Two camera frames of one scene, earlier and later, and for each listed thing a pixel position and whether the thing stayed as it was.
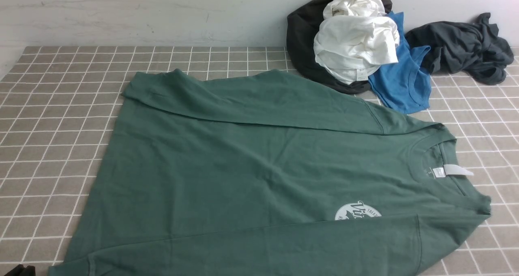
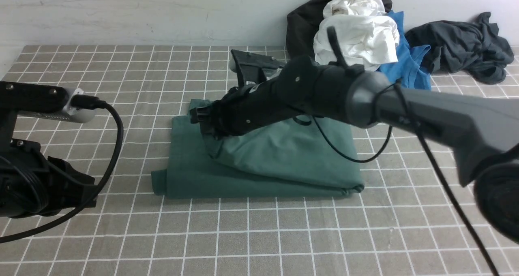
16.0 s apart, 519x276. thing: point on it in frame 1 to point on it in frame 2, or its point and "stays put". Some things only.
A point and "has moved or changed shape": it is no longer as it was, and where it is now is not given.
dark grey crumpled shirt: (475, 48) stays put
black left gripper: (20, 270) to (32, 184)
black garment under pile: (302, 26) stays put
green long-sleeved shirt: (205, 173) has moved or changed shape
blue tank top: (405, 86) stays put
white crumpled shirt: (356, 35) stays put
